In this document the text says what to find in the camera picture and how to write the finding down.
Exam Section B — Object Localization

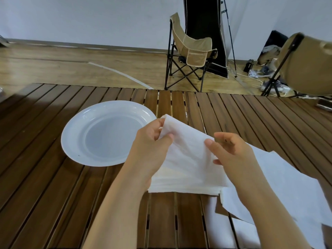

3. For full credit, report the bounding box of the person's left hand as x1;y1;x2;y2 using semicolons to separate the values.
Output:
121;118;174;191

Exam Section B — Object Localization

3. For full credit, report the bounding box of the person's right hand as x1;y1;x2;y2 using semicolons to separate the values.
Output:
204;132;268;203

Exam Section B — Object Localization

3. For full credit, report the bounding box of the white paper towel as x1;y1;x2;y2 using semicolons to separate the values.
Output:
148;114;232;196

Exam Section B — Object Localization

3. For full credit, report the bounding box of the person's right forearm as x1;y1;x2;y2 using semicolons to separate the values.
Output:
238;185;312;249

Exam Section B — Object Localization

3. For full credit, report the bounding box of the person's left forearm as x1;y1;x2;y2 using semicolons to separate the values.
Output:
82;176;151;249

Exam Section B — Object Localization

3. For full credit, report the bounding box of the white round plate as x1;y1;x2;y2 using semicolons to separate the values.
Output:
61;100;158;167

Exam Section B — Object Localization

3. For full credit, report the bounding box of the flat white paper sheet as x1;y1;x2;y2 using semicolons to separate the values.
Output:
203;144;332;249

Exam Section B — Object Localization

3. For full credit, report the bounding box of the beige folding camping chair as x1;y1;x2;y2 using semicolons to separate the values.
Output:
164;12;218;93
261;32;332;98

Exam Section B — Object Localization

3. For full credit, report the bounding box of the silver metal object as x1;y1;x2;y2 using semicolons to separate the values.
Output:
316;99;332;112

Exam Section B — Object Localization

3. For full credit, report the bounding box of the black light stand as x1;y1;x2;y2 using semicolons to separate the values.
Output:
222;0;238;79

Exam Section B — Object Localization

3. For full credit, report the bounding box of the black backdrop panel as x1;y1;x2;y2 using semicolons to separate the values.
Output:
183;0;229;79

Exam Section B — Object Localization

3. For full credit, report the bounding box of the black bag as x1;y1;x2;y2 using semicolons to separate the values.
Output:
257;30;289;66

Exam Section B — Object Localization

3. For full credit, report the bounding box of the white cable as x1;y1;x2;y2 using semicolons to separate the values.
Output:
228;59;263;89

